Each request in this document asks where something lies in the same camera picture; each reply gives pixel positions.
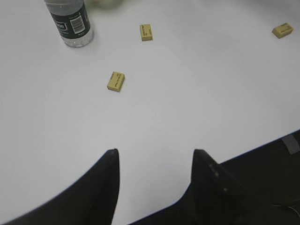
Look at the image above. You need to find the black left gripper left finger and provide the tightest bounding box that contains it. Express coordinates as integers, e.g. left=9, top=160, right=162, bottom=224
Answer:
left=8, top=149, right=119, bottom=225

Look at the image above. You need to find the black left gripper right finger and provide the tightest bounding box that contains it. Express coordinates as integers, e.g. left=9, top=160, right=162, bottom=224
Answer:
left=191, top=149, right=255, bottom=225

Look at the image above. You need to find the yellow eraser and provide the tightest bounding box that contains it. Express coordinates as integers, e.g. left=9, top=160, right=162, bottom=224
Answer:
left=272, top=22, right=294, bottom=38
left=107, top=71, right=125, bottom=92
left=140, top=24, right=153, bottom=41

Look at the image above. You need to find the clear water bottle green label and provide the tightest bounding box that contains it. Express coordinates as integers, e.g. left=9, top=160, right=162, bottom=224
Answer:
left=45, top=0, right=93, bottom=48

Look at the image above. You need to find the grey tag under table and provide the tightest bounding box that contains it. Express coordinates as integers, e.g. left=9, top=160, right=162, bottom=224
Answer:
left=281, top=135, right=300, bottom=155

